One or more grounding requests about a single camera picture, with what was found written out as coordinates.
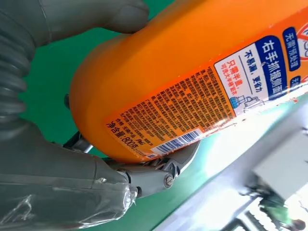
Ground grey box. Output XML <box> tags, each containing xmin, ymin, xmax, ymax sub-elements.
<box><xmin>252</xmin><ymin>126</ymin><xmax>308</xmax><ymax>202</ymax></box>

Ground ribbed grey right arm sleeve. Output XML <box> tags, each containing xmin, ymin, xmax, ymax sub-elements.
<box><xmin>0</xmin><ymin>9</ymin><xmax>35</xmax><ymax>141</ymax></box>

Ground dark green machine part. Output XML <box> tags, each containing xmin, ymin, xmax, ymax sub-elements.
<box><xmin>259</xmin><ymin>192</ymin><xmax>308</xmax><ymax>231</ymax></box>

